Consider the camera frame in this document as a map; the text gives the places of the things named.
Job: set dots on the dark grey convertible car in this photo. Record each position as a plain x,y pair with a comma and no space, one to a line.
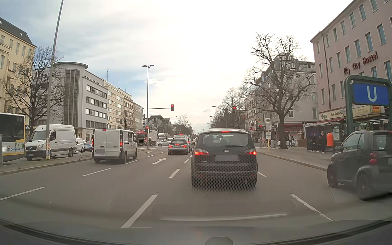
178,147

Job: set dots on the row of bare trees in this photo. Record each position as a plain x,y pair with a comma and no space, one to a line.
228,112

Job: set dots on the white car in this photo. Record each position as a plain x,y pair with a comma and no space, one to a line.
163,143

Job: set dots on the dark grey minivan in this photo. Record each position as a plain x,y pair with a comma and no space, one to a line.
224,158

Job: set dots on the red lorry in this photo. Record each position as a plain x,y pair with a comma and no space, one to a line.
142,137

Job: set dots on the row of beige buildings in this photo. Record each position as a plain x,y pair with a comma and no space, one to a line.
123,109

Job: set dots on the white panel van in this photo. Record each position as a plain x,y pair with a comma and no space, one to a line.
112,144

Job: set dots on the large bare tree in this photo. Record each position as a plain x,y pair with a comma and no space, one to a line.
279,88

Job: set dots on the road markings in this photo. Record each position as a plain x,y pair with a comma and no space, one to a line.
141,209

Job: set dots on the grey building with shops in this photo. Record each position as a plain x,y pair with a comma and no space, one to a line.
299,102

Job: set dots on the grey asphalt road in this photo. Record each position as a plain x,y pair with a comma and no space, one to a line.
114,190

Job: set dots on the blue car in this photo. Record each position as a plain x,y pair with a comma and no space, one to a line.
87,146

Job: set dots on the grey pavement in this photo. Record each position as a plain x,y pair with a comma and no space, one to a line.
301,156

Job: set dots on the car's own bonnet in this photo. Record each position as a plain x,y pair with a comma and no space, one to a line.
196,234

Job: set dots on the grey rounded corner building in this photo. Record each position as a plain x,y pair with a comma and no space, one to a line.
80,98

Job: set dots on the group of people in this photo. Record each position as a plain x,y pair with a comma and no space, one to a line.
318,142

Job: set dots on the bus shelter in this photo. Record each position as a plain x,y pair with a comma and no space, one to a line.
322,134

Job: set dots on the white delivery van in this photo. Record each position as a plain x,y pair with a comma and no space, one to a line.
51,141

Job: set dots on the blue underground station sign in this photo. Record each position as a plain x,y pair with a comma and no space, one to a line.
369,94

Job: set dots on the pink hostel building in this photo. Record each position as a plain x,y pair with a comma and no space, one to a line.
359,51

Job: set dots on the small black city car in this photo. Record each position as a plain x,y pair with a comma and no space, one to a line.
369,163

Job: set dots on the paved median strip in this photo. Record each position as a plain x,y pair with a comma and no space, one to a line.
19,165

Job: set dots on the double-headed lamp post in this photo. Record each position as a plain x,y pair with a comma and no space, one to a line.
147,102

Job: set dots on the bus stop sign post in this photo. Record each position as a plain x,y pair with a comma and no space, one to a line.
267,131

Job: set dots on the tall grey lamp post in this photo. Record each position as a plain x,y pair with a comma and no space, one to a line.
50,85

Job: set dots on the grey bollard post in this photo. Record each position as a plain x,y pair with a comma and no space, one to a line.
1,149

